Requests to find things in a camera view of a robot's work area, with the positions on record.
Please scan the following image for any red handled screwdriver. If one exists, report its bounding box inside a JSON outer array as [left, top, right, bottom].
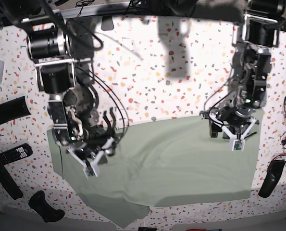
[[186, 229, 222, 231]]

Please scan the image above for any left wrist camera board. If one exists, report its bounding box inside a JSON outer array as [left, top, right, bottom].
[[230, 139, 245, 151]]

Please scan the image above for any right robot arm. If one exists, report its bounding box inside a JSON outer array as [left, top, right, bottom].
[[0, 0, 117, 177]]

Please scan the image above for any black cylindrical speaker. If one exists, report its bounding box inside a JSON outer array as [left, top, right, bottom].
[[0, 96, 31, 125]]

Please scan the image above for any light green T-shirt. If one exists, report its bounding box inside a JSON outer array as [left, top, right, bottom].
[[47, 116, 261, 228]]

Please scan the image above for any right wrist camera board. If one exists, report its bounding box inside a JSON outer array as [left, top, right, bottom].
[[83, 167, 99, 179]]

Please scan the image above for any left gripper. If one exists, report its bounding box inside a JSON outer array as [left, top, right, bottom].
[[199, 106, 259, 141]]

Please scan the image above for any long black bar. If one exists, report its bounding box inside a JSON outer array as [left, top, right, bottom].
[[0, 163, 23, 200]]

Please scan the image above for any small black box bottom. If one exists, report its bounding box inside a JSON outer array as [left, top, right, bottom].
[[137, 227, 157, 231]]

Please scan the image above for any black camera stand base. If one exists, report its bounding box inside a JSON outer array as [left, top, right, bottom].
[[101, 15, 114, 31]]

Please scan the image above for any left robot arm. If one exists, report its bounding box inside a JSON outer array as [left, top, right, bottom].
[[200, 0, 286, 151]]

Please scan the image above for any black curved handle right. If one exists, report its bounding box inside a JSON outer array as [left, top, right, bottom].
[[258, 160, 286, 198]]

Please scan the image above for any black TV remote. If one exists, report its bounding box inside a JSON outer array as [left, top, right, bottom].
[[0, 143, 33, 165]]

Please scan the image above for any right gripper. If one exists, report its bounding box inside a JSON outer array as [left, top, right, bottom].
[[66, 107, 118, 175]]

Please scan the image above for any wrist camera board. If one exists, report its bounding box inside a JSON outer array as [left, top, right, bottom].
[[230, 139, 245, 151], [83, 167, 99, 179]]

